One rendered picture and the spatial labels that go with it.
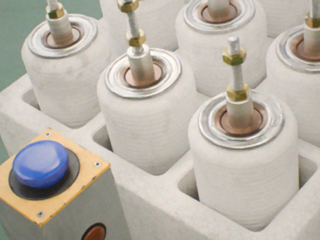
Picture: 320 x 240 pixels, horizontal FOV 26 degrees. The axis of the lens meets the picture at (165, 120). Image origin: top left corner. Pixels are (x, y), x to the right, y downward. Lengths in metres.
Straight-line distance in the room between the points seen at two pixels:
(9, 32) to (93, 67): 0.54
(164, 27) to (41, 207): 0.36
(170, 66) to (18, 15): 0.65
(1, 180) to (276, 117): 0.24
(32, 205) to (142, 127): 0.19
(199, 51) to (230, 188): 0.17
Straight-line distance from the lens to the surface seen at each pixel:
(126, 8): 0.63
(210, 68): 0.74
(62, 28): 0.74
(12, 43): 1.23
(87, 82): 0.74
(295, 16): 0.81
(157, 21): 0.80
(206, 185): 0.63
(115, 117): 0.67
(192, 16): 0.74
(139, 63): 0.66
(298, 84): 0.66
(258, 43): 0.74
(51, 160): 0.51
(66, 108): 0.76
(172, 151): 0.69
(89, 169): 0.51
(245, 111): 0.60
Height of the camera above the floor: 0.68
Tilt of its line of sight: 43 degrees down
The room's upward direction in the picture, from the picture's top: 11 degrees counter-clockwise
